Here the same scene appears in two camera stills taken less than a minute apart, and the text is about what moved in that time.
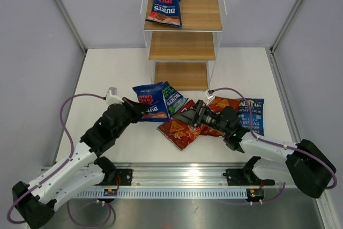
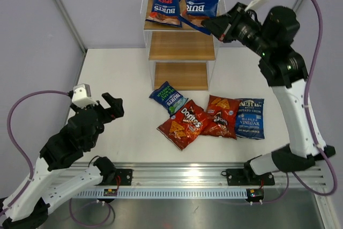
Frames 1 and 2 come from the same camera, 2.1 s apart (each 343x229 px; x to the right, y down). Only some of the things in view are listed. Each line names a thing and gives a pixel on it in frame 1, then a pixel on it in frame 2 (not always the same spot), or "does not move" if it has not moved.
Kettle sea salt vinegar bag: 251,114 does not move
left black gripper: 139,109 -> 116,110
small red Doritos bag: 217,104 does not move
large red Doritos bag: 180,133 does not move
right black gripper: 192,116 -> 229,23
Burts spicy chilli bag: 166,8 does not move
